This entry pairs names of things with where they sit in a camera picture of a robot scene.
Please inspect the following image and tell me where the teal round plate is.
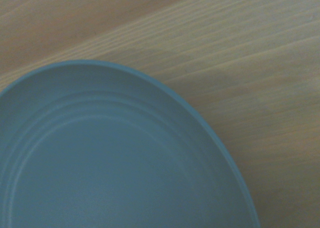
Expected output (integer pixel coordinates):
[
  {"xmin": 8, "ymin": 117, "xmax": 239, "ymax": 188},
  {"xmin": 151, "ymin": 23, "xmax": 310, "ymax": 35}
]
[{"xmin": 0, "ymin": 59, "xmax": 261, "ymax": 228}]

